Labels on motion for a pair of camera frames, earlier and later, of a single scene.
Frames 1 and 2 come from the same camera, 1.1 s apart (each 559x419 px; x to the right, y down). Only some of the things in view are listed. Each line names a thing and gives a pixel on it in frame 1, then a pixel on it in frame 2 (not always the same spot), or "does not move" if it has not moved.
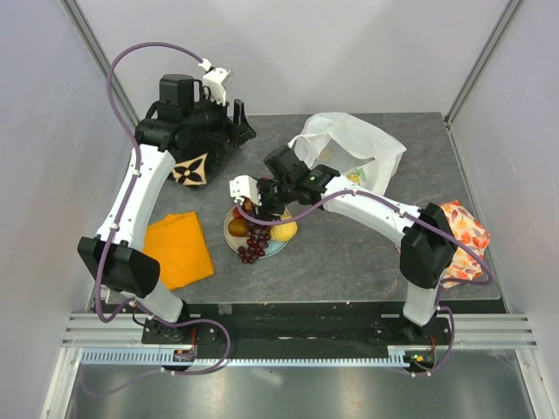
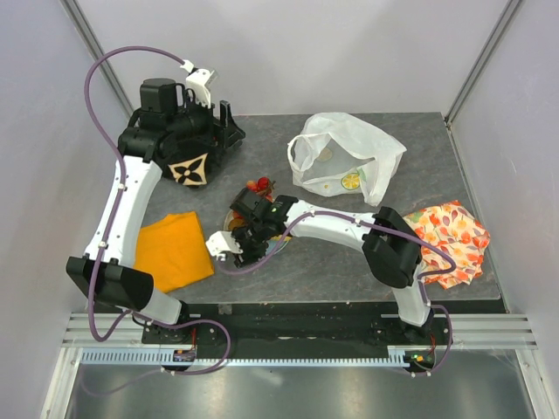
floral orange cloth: (465, 265) does not move
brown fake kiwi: (238, 227) does not move
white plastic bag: (344, 142) does not move
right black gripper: (265, 209) to (248, 256)
